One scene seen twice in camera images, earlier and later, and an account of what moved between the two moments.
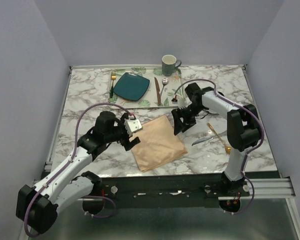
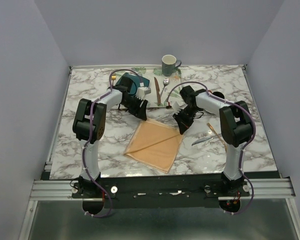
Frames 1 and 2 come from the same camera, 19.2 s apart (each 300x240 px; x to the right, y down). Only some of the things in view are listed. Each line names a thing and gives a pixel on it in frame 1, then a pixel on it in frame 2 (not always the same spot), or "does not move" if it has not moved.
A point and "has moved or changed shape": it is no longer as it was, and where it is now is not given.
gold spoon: (228, 148) does not move
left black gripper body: (120, 133) to (132, 104)
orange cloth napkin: (159, 143) has moved or changed shape
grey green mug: (169, 64) does not move
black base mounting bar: (202, 190) does not move
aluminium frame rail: (267, 187) does not move
